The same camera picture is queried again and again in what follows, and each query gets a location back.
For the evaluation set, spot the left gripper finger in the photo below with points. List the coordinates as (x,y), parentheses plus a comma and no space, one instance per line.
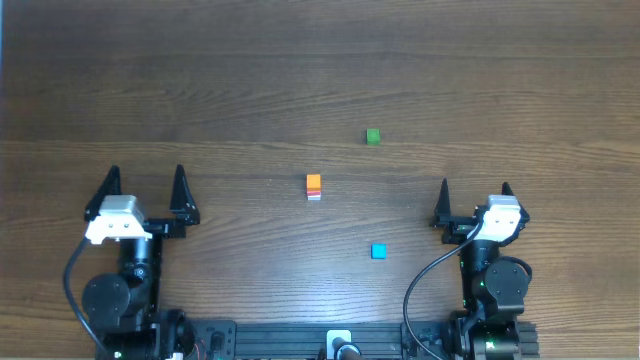
(182,200)
(107,185)

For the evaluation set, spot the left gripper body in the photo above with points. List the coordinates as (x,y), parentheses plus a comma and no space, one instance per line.
(167,229)

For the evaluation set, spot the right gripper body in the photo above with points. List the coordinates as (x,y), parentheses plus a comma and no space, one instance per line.
(457,236)

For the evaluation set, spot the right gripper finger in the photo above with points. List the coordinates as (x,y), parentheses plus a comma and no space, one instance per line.
(524,214)
(443,205)

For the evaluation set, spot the green cube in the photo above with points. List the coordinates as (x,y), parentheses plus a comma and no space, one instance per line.
(373,136)

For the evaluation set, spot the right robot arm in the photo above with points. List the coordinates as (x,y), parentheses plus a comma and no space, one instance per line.
(505,285)

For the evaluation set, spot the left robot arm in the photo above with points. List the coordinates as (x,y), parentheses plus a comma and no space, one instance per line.
(107,297)

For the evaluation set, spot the blue cube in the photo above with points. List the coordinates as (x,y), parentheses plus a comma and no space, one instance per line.
(378,251)

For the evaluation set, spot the white cube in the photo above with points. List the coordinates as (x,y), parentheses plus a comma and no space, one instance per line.
(314,197)

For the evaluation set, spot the orange cube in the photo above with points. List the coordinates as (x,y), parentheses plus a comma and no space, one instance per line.
(313,181)

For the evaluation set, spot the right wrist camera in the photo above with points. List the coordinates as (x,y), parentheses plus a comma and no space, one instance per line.
(500,217)

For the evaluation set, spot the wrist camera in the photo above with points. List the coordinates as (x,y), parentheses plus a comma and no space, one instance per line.
(500,217)
(117,215)

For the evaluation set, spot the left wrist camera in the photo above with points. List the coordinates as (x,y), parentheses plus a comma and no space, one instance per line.
(117,215)

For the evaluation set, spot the mounting rail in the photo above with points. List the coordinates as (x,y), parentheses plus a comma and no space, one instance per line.
(280,340)

